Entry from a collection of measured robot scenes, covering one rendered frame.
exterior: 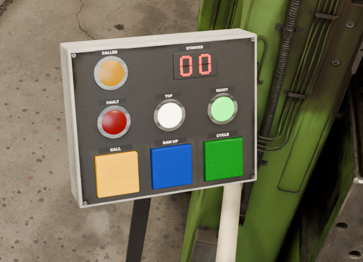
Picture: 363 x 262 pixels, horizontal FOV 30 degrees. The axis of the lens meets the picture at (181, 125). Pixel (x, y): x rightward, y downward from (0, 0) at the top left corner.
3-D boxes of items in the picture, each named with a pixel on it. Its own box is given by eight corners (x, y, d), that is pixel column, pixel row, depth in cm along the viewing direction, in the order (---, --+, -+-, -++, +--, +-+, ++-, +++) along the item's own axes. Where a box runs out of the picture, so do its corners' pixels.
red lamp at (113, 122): (124, 139, 116) (126, 121, 113) (98, 134, 116) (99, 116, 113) (128, 127, 118) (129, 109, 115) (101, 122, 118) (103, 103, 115)
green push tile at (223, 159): (243, 176, 126) (242, 138, 124) (206, 181, 123) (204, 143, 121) (239, 173, 128) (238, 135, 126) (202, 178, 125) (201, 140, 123)
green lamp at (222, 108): (232, 125, 122) (236, 108, 119) (207, 120, 122) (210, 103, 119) (233, 114, 124) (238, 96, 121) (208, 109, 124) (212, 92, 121)
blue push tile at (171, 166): (193, 184, 123) (191, 144, 121) (153, 190, 120) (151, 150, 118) (189, 180, 125) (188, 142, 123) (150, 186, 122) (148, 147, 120)
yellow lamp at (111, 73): (121, 91, 114) (123, 71, 111) (94, 86, 114) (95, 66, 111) (125, 79, 116) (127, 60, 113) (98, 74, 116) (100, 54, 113)
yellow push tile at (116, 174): (139, 192, 120) (137, 152, 118) (98, 198, 117) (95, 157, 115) (136, 188, 122) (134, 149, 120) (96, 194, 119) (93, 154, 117)
